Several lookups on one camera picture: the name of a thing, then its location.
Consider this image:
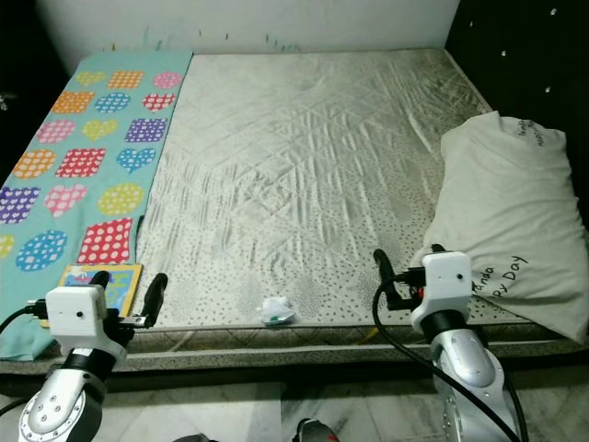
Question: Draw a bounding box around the yellow bordered blue board book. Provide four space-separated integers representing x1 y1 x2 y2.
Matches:
58 262 146 325

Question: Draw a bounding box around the white tissue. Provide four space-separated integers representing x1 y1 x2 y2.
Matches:
260 295 298 327

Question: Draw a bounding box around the white pillow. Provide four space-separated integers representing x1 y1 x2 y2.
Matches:
410 110 589 344

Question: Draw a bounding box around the teal blanket with colourful shapes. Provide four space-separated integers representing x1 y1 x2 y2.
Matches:
0 51 194 362

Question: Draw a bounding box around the white quilted mattress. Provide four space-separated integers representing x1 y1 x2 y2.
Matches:
46 48 589 353

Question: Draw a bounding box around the robot right leg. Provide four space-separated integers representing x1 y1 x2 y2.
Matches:
294 418 343 442

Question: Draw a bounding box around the black tufted headboard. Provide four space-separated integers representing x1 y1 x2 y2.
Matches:
456 0 589 141

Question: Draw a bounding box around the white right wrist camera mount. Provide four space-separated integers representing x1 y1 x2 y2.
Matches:
410 250 476 338

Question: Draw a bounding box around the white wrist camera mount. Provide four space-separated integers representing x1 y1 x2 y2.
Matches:
410 250 476 338
45 285 126 358

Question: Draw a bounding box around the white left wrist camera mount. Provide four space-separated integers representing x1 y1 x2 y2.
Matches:
45 285 126 358

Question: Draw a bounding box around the long black left arm cable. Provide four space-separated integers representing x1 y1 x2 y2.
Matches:
0 307 52 337

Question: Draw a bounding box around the short black left arm cable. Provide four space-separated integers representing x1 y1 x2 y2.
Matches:
0 394 27 417

